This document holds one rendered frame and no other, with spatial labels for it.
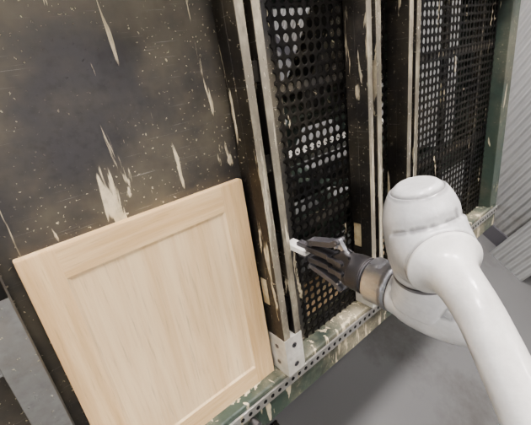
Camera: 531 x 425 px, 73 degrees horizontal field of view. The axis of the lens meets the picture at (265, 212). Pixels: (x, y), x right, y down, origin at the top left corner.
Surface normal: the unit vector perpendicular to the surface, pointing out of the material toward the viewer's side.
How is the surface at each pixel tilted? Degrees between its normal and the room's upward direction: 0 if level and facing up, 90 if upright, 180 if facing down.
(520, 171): 90
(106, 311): 56
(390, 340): 0
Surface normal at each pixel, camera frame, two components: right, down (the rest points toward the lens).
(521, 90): -0.79, 0.32
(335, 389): 0.25, -0.63
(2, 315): 0.63, 0.22
